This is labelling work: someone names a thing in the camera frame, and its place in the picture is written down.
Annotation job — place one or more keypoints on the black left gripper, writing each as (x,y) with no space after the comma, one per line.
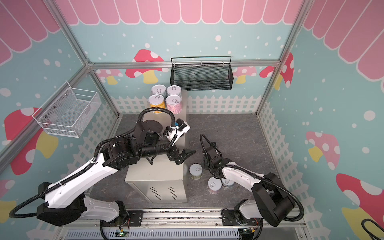
(180,158)

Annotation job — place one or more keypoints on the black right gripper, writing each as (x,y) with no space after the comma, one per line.
(210,156)

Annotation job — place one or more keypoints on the teal label floor can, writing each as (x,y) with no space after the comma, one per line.
(227,184)

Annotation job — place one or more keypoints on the white lid can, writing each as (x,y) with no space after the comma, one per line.
(174,104)

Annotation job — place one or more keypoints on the yellow label food can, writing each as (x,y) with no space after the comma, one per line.
(157,101)

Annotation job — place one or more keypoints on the teal brown label can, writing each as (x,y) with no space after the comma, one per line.
(174,90)

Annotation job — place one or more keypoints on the teal label food can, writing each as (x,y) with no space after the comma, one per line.
(159,90)

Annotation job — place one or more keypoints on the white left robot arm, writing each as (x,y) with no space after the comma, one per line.
(155,133)

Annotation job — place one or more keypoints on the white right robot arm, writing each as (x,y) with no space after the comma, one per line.
(272,201)

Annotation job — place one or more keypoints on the green label food can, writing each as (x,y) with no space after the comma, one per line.
(196,171)

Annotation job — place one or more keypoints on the pink label food can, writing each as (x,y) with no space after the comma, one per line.
(214,185)

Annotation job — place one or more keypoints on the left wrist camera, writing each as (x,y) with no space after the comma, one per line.
(174,134)

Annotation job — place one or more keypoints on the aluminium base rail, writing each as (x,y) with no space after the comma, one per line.
(201,224)

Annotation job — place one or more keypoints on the black mesh wall basket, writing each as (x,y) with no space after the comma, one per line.
(212,73)

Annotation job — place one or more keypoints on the white wire wall basket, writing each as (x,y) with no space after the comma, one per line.
(68,112)

